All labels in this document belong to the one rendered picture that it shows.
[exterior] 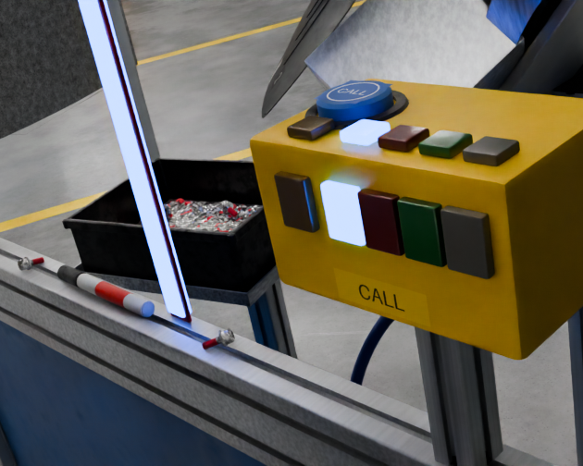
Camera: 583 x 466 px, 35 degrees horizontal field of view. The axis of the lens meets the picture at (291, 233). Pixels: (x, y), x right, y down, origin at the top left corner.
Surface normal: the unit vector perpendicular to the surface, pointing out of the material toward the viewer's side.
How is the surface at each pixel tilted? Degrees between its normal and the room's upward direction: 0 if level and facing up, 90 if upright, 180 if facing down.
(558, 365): 0
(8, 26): 90
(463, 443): 90
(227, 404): 90
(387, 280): 90
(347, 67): 55
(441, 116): 0
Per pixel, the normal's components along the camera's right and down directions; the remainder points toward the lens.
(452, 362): -0.70, 0.43
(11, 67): 0.81, 0.11
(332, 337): -0.18, -0.88
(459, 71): -0.25, -0.13
